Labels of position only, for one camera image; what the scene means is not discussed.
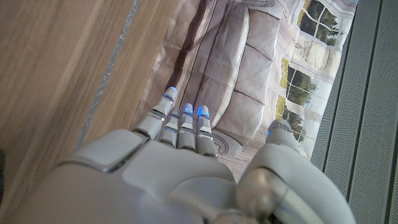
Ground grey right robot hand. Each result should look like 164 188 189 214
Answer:
6 86 358 224

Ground printed sofa room backdrop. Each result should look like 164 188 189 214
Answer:
130 0 358 183

